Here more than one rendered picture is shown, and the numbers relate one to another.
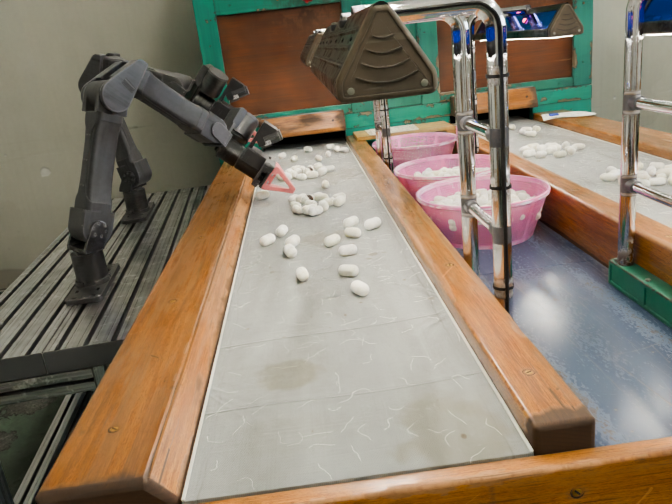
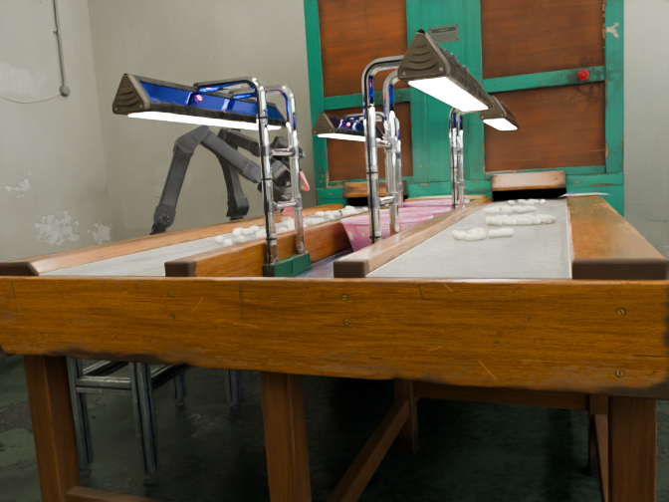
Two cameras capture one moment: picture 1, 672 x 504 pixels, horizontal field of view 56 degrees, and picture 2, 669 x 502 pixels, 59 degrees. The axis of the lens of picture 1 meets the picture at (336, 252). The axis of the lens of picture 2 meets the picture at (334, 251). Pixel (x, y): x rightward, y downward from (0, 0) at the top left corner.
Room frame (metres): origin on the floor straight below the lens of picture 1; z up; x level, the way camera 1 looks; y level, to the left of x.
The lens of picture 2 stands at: (-0.40, -0.85, 0.90)
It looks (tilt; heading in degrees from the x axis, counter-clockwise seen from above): 7 degrees down; 23
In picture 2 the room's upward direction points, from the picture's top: 4 degrees counter-clockwise
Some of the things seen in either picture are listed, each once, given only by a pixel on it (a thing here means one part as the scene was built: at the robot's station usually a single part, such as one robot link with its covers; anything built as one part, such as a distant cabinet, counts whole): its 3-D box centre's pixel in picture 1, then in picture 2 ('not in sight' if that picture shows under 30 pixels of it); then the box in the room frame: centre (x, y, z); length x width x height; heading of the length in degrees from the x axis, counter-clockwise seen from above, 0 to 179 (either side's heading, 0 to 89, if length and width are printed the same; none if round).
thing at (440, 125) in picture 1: (402, 130); (445, 198); (2.18, -0.28, 0.77); 0.33 x 0.15 x 0.01; 92
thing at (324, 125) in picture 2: (315, 48); (351, 127); (1.78, -0.01, 1.08); 0.62 x 0.08 x 0.07; 2
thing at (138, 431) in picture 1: (225, 251); (243, 247); (1.34, 0.24, 0.67); 1.81 x 0.12 x 0.19; 2
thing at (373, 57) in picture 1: (348, 49); (216, 107); (0.81, -0.04, 1.08); 0.62 x 0.08 x 0.07; 2
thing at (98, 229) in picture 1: (86, 235); (160, 222); (1.23, 0.50, 0.77); 0.09 x 0.06 x 0.06; 45
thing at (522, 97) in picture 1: (493, 101); (528, 180); (2.24, -0.61, 0.83); 0.30 x 0.06 x 0.07; 92
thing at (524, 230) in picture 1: (482, 211); (387, 233); (1.24, -0.31, 0.72); 0.27 x 0.27 x 0.10
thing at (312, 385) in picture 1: (316, 214); (297, 229); (1.34, 0.03, 0.73); 1.81 x 0.30 x 0.02; 2
